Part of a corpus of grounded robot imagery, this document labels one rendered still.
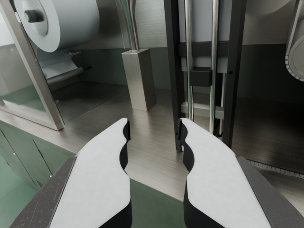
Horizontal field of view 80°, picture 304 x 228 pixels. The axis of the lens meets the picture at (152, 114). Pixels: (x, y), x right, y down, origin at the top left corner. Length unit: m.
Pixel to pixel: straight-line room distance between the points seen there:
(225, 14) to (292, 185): 0.43
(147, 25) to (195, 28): 0.60
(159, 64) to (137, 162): 0.63
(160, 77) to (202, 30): 0.65
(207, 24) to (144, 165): 0.41
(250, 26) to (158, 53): 0.45
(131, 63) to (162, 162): 0.44
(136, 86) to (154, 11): 0.39
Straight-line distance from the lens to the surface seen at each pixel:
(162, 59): 1.04
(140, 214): 0.77
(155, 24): 1.02
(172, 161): 0.58
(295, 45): 0.55
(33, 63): 0.84
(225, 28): 0.46
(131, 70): 0.83
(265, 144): 0.68
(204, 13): 0.47
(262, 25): 0.88
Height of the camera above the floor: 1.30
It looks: 29 degrees down
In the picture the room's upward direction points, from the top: 8 degrees counter-clockwise
